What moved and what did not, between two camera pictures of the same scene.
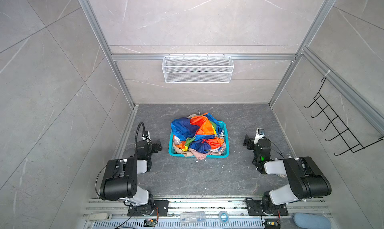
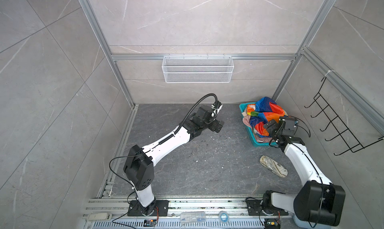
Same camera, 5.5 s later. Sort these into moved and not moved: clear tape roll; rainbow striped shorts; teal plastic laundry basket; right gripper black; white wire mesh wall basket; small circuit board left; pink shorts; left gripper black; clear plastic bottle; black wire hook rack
Moved: pink shorts; left gripper black; right gripper black; rainbow striped shorts; teal plastic laundry basket
Not moved: clear tape roll; clear plastic bottle; white wire mesh wall basket; small circuit board left; black wire hook rack
